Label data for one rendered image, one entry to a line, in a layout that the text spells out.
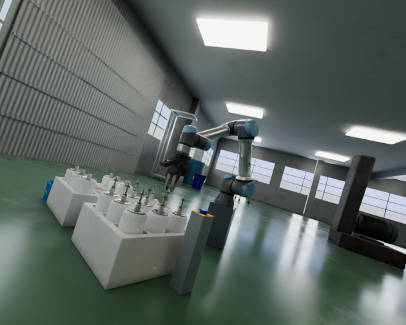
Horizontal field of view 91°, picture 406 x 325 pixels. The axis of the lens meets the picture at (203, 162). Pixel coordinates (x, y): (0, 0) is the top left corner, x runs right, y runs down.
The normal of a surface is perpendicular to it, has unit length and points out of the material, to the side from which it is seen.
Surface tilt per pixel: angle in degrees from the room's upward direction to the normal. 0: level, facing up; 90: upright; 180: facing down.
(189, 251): 90
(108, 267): 90
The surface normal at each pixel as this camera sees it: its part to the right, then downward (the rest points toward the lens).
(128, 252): 0.73, 0.18
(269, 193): -0.26, -0.15
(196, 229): -0.62, -0.24
